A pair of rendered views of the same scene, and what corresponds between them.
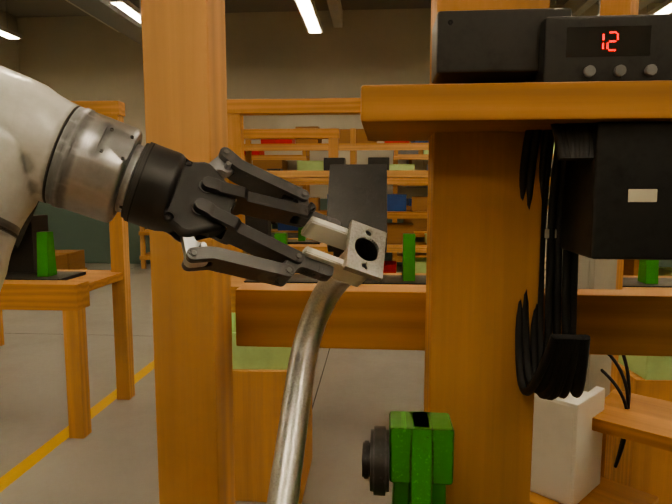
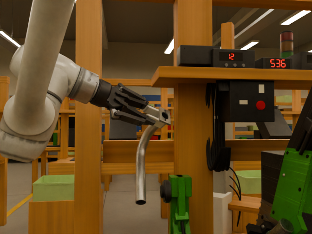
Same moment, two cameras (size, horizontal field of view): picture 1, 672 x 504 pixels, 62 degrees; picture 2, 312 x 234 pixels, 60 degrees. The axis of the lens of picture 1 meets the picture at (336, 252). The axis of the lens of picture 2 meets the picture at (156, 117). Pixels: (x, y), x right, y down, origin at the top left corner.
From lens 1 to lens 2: 32 cm
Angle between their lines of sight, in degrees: 14
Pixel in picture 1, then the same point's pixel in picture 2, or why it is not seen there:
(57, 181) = (77, 88)
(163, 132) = not seen: hidden behind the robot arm
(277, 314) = (119, 150)
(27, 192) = (67, 91)
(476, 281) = (192, 133)
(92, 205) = (85, 96)
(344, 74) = (108, 69)
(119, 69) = not seen: outside the picture
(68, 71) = not seen: outside the picture
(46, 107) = (74, 66)
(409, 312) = (167, 148)
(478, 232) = (192, 116)
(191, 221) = (113, 103)
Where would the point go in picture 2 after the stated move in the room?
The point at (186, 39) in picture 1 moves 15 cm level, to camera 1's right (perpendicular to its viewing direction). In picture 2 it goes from (92, 48) to (132, 51)
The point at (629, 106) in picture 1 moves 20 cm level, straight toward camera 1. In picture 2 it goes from (238, 75) to (240, 62)
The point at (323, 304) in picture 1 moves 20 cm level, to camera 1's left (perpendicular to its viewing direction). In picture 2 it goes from (147, 136) to (84, 137)
